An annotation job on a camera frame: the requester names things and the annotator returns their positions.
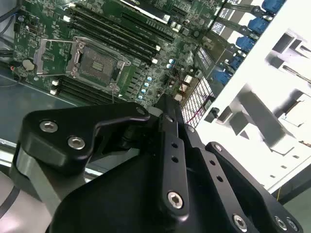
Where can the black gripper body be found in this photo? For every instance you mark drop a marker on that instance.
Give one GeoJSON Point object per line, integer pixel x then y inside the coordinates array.
{"type": "Point", "coordinates": [109, 206]}

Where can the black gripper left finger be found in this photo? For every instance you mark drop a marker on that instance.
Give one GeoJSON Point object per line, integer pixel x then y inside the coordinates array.
{"type": "Point", "coordinates": [60, 136]}

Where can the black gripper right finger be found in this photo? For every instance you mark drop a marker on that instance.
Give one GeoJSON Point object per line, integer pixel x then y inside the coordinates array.
{"type": "Point", "coordinates": [243, 191]}

